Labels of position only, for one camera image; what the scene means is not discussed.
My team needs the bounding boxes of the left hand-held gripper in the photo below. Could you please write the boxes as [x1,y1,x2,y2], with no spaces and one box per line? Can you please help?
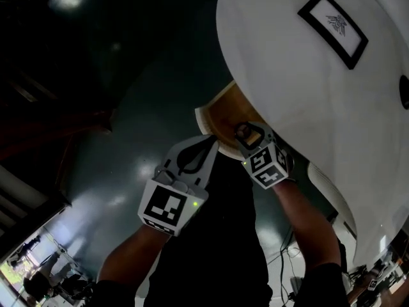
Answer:
[137,134,221,237]

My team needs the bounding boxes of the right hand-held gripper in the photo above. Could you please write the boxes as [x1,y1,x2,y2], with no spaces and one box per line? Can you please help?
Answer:
[234,122,295,191]

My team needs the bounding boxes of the small round brown makeup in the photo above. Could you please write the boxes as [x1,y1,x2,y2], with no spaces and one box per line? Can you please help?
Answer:
[237,123,254,139]

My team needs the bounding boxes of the person's right forearm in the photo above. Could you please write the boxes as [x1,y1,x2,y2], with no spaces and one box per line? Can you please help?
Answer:
[271,178,343,276]

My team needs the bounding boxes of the person's left forearm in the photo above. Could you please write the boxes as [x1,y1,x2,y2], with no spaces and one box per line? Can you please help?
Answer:
[96,224,180,297]

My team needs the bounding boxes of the person's black shirt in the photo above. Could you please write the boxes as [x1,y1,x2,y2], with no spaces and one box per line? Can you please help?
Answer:
[95,152,351,307]

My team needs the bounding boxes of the white dresser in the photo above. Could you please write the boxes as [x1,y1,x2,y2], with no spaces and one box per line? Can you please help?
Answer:
[215,0,409,269]

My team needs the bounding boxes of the black round object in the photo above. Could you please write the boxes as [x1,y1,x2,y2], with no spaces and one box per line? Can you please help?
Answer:
[398,74,409,110]

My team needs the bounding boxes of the black floor cable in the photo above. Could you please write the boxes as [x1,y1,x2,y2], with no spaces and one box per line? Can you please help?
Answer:
[267,227,308,306]

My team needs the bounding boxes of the black picture frame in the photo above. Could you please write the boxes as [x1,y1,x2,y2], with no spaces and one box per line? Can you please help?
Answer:
[297,0,369,71]

